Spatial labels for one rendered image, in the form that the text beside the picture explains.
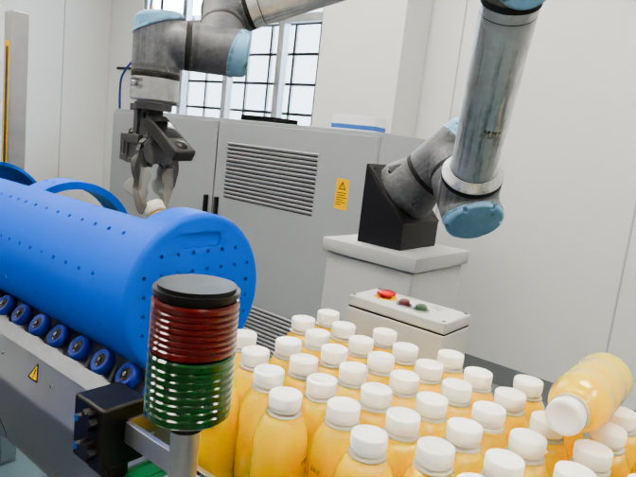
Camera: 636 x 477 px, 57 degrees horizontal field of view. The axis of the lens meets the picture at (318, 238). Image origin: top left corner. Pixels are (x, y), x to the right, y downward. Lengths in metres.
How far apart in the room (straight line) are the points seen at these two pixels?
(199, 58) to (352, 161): 1.63
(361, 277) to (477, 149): 0.52
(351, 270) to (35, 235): 0.87
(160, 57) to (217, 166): 2.21
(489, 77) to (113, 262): 0.80
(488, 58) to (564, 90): 2.42
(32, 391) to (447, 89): 3.21
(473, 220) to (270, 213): 1.71
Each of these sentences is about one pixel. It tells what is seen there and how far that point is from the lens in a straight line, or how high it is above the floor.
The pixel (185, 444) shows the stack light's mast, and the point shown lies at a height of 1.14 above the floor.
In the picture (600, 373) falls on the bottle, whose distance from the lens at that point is 0.76.
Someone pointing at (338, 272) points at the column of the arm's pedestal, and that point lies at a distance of 1.71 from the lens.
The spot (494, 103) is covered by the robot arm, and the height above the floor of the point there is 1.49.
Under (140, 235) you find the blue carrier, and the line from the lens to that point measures 0.95.
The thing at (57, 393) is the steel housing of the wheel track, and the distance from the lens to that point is 1.18.
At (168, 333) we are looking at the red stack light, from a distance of 0.42.
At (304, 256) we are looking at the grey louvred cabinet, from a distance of 2.89.
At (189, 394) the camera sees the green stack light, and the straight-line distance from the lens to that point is 0.43.
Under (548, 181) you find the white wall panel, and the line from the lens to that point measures 3.62.
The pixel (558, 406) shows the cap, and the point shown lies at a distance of 0.69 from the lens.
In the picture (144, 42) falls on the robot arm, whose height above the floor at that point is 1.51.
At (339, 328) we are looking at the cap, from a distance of 0.95.
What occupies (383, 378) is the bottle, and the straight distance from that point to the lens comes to 0.85.
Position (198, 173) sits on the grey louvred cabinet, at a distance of 3.46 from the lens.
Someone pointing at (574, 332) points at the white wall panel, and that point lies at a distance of 3.65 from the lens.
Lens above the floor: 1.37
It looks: 9 degrees down
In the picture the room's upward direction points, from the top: 7 degrees clockwise
